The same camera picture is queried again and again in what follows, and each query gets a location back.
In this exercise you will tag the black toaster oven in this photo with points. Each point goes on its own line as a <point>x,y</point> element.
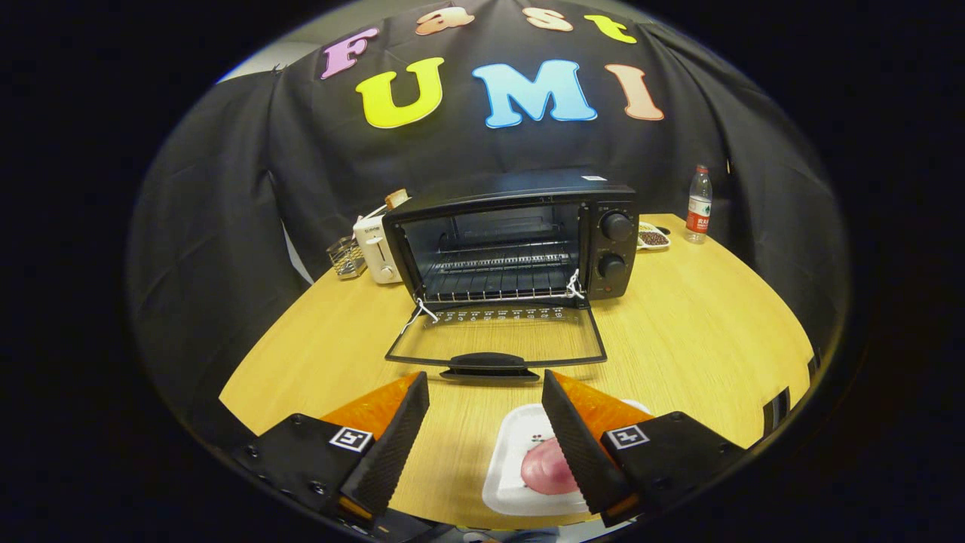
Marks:
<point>595,197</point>

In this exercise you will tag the clear water bottle red label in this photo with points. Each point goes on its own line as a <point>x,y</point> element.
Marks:
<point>699,211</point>

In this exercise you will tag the bread slice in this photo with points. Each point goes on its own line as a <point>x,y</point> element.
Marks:
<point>396,199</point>

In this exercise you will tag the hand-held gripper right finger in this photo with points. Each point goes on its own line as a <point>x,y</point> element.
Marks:
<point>577,445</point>

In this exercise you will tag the pink meat slice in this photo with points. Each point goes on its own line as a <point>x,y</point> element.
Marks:
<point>543,471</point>

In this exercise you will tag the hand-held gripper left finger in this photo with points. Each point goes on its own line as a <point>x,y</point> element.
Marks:
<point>396,445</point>

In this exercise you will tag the white divided snack dish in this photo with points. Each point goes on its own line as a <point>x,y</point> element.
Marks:
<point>653,239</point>

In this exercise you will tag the white pop-up toaster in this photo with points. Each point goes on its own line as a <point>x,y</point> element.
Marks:
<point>373,249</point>

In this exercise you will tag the white square plate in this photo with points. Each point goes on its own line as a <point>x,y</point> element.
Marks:
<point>513,452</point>

